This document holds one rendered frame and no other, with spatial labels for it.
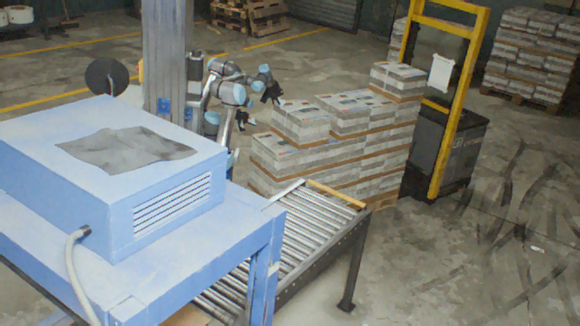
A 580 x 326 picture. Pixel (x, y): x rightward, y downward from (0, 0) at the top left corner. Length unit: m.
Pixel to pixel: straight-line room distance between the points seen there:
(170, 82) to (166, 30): 0.31
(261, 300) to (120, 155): 0.75
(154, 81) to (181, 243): 1.82
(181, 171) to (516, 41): 7.31
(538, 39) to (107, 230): 7.53
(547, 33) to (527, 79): 0.71
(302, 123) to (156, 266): 2.34
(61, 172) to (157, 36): 1.76
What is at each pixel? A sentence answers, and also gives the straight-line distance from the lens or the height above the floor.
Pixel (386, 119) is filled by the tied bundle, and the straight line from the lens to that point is 4.21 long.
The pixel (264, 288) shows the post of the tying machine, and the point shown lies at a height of 1.24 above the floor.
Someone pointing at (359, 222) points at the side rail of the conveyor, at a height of 0.80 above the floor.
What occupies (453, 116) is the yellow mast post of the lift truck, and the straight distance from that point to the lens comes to 4.61.
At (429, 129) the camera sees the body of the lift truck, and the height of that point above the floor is 0.65.
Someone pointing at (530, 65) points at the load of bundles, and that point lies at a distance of 8.40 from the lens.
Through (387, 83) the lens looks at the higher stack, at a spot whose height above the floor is 1.18.
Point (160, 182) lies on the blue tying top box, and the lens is 1.44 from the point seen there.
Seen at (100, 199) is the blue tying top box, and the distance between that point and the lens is 1.37.
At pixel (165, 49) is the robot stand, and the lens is 3.14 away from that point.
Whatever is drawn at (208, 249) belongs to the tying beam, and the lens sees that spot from 1.50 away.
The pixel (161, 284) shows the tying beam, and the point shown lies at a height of 1.55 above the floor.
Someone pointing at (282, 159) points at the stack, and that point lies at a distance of 3.63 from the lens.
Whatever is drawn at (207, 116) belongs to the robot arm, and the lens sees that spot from 3.58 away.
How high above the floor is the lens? 2.48
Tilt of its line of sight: 28 degrees down
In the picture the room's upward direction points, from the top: 7 degrees clockwise
